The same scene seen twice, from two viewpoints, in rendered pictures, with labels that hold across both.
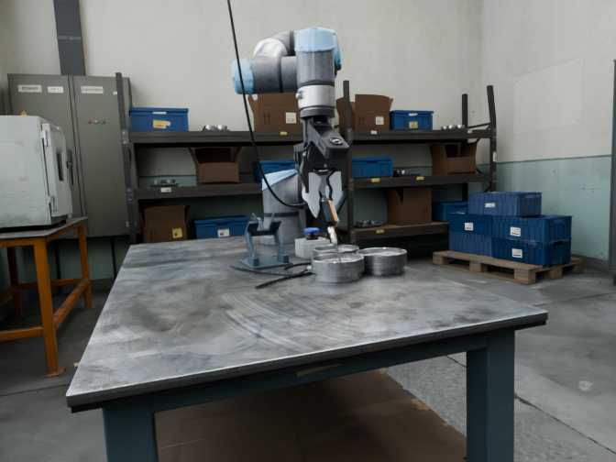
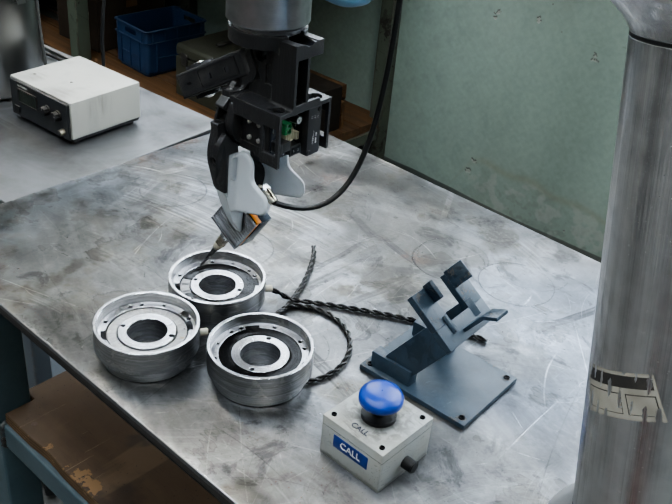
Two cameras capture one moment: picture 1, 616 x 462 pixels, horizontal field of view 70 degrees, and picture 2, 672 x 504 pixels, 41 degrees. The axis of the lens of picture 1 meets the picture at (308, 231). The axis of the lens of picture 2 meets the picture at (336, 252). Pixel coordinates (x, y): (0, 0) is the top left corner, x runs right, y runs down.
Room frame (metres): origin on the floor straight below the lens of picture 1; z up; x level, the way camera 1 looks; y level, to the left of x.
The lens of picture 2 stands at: (1.62, -0.37, 1.39)
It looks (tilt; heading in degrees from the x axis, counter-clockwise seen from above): 32 degrees down; 149
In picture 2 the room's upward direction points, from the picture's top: 6 degrees clockwise
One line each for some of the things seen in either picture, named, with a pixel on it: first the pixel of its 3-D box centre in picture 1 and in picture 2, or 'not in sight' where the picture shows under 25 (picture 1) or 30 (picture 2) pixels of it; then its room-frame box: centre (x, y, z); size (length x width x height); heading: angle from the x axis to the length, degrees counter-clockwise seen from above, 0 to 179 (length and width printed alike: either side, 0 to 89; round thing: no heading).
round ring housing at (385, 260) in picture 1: (380, 260); (147, 337); (0.92, -0.15, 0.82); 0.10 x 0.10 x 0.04
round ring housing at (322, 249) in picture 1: (335, 257); (260, 360); (0.99, -0.06, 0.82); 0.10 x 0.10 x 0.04
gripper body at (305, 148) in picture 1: (316, 142); (271, 90); (0.92, -0.03, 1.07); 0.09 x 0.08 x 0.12; 22
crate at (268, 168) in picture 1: (280, 171); not in sight; (4.69, 0.26, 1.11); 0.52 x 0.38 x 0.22; 109
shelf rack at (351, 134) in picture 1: (412, 176); not in sight; (5.20, -1.25, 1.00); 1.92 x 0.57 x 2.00; 109
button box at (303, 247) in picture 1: (312, 247); (380, 436); (1.14, -0.01, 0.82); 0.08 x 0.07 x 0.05; 19
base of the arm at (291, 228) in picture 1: (281, 226); not in sight; (1.46, 0.08, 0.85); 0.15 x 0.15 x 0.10
